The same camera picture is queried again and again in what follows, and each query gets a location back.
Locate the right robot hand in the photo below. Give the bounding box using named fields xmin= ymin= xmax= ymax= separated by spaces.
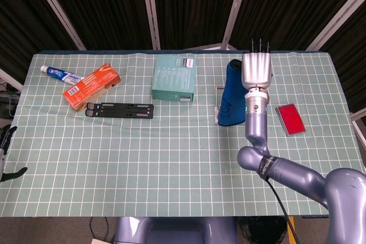
xmin=241 ymin=37 xmax=273 ymax=90

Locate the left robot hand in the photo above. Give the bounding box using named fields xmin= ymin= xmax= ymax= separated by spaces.
xmin=0 ymin=126 xmax=28 ymax=182

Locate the blue black cloth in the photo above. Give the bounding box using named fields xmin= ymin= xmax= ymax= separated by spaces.
xmin=218 ymin=59 xmax=250 ymax=127

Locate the teal cardboard box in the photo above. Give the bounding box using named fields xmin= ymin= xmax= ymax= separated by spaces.
xmin=151 ymin=54 xmax=197 ymax=103

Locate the white blue toothpaste tube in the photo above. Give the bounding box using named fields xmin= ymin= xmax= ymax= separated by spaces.
xmin=40 ymin=65 xmax=85 ymax=85

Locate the orange carton box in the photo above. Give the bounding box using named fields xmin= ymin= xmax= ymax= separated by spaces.
xmin=62 ymin=63 xmax=122 ymax=113

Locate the green checked tablecloth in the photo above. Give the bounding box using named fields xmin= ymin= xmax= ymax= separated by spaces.
xmin=0 ymin=52 xmax=366 ymax=218

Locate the black folding laptop stand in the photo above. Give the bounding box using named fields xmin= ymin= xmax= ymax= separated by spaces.
xmin=85 ymin=102 xmax=155 ymax=119

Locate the black folding partition screen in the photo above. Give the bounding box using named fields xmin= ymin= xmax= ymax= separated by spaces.
xmin=0 ymin=0 xmax=366 ymax=119

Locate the black bag under table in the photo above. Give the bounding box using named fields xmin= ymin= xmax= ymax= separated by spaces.
xmin=237 ymin=217 xmax=288 ymax=244

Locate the blue-grey robot torso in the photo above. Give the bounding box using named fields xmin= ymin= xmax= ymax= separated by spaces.
xmin=114 ymin=217 xmax=238 ymax=244

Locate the wire stand with white feet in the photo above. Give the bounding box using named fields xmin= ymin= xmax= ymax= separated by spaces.
xmin=213 ymin=85 xmax=225 ymax=125

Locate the red pad in grey frame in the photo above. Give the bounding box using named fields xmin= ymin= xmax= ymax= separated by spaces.
xmin=274 ymin=105 xmax=307 ymax=137

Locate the blue floor cable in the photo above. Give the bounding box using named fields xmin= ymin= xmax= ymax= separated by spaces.
xmin=89 ymin=217 xmax=109 ymax=241

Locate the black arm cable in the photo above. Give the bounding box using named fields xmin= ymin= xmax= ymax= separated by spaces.
xmin=264 ymin=177 xmax=300 ymax=244

